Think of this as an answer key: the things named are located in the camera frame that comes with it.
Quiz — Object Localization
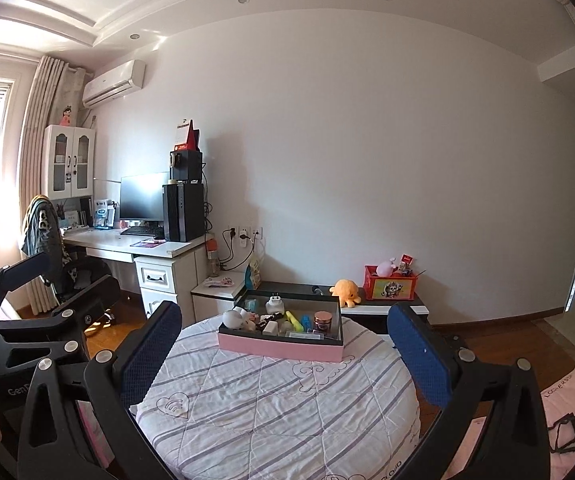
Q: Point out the pink storage box tray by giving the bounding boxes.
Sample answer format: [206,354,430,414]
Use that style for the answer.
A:
[217,304,344,363]

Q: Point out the black office chair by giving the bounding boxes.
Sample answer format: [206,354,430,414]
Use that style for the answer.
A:
[21,195,111,306]

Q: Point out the clear plastic case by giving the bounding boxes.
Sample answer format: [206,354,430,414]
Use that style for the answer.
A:
[286,330,325,340]

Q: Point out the orange cap bottle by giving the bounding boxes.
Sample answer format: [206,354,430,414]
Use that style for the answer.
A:
[205,238,220,276]

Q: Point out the white computer desk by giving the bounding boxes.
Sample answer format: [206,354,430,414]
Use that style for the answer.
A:
[64,229,212,327]

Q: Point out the low black white cabinet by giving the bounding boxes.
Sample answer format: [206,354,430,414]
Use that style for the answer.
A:
[191,272,429,336]

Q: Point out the white air conditioner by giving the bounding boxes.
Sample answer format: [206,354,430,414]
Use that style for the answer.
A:
[82,60,146,110]

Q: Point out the white charger cube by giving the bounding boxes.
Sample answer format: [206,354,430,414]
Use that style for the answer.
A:
[263,321,279,336]

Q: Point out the small doll figurine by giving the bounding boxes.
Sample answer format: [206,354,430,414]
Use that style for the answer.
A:
[59,106,73,127]

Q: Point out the yellow highlighter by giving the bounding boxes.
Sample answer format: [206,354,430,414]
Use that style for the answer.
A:
[284,311,305,333]

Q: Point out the blue snack bag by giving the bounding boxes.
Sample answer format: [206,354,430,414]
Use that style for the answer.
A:
[245,258,262,290]

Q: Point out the black keyboard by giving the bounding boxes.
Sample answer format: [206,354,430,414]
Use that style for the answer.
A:
[120,224,165,240]

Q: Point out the pink plush toy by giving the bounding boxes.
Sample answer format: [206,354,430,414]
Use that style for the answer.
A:
[375,258,398,278]

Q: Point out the white glass door cabinet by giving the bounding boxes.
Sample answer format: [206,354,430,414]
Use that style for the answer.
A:
[42,126,96,200]

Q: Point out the blue small toy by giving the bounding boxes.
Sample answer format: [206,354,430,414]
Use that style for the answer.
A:
[301,315,313,332]

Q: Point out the striped white tablecloth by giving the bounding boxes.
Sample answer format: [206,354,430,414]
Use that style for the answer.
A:
[132,318,421,479]

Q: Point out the white round snail lamp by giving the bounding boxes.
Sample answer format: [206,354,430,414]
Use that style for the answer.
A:
[222,307,256,332]

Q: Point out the black computer monitor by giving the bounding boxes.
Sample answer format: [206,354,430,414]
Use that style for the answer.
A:
[118,172,167,221]

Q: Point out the black speaker box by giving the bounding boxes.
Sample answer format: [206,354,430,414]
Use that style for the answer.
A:
[169,150,203,182]

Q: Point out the black hair clip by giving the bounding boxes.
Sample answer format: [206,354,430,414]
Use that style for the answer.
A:
[260,312,284,323]

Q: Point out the red paper bag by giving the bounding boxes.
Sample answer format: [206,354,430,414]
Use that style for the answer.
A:
[174,118,200,152]

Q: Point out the black computer tower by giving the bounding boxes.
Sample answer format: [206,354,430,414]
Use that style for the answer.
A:
[163,182,205,243]

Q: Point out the rose gold round jar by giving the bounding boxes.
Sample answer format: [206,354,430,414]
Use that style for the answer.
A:
[313,311,333,334]

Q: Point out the orange octopus plush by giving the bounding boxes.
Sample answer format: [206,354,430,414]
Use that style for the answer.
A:
[330,278,361,309]

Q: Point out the white plug night light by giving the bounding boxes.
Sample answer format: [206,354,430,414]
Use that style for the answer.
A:
[265,295,286,314]

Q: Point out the pink bed cover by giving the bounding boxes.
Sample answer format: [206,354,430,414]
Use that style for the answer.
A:
[441,349,575,480]

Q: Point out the red toy crate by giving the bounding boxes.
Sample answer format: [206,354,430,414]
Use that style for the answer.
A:
[362,266,417,300]

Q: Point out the white wall power sockets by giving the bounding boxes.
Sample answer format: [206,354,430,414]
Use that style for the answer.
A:
[224,226,264,248]

